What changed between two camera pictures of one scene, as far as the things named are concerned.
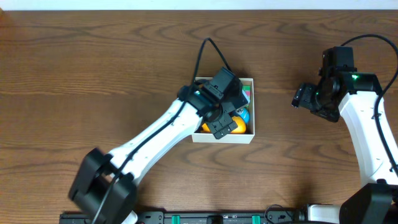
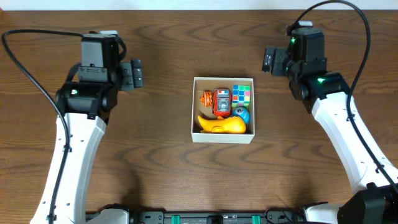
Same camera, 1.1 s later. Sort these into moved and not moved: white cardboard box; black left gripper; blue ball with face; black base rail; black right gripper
Moved: black left gripper; black right gripper
Not moved: white cardboard box; black base rail; blue ball with face
